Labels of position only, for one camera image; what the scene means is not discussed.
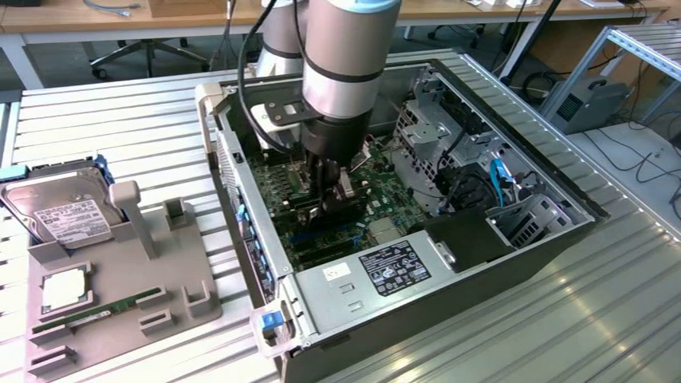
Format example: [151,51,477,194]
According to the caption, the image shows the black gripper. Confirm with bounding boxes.
[302,113,374,172]

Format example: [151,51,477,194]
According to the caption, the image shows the graphics card with metal bracket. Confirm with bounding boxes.
[286,187,372,239]

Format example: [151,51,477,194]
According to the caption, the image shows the green motherboard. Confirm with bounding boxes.
[246,133,432,272]

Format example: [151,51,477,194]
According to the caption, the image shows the perforated silver drive cage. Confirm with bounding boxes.
[392,67,506,208]

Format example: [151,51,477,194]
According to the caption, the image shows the silver finned heatsink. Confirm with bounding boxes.
[368,220,401,245]

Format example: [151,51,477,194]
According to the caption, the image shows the blue expansion slot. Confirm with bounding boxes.
[286,229,325,245]

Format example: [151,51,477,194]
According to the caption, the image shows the black expansion slot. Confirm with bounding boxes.
[297,247,358,269]
[293,238,353,256]

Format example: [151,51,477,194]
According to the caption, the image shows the blue card retention latch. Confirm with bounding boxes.
[234,202,252,237]

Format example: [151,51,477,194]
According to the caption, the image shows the black plastic shroud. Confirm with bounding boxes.
[422,207,516,274]

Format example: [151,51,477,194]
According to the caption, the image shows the office chair black base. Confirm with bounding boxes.
[428,23,486,41]

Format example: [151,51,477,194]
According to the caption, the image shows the silver power supply unit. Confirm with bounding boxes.
[290,229,460,338]

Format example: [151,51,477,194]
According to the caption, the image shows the slotted silver disk bay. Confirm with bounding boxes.
[486,194,594,249]

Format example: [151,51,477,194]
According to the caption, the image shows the black slanted pole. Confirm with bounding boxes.
[498,0,562,83]

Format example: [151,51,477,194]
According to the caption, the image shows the blue case latch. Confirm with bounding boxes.
[256,312,282,341]

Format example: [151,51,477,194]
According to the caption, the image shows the open black PC case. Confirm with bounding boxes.
[194,57,612,383]

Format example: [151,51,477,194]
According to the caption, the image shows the grey parts rack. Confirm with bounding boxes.
[25,180,224,378]

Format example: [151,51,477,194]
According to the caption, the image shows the hard disk with blue carrier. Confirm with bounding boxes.
[0,154,117,251]

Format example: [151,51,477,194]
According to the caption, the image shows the silver CPU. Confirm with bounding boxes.
[41,274,91,310]

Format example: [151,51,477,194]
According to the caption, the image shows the green RAM stick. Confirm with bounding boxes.
[31,289,164,333]

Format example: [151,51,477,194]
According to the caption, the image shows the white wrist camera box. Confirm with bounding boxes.
[249,101,324,155]

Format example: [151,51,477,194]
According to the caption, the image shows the black drive power cables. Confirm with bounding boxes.
[434,162,493,212]

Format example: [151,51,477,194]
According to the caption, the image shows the blue SATA wire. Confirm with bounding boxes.
[489,157,514,208]

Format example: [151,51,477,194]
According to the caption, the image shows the thin hanging cable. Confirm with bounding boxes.
[210,0,238,71]

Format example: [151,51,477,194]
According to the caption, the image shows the grey machine with handle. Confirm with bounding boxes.
[556,77,633,136]

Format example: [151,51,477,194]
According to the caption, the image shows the grey network cable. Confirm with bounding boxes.
[83,0,144,18]

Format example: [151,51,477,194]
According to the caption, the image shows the aluminium frame table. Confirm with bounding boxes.
[540,22,681,124]

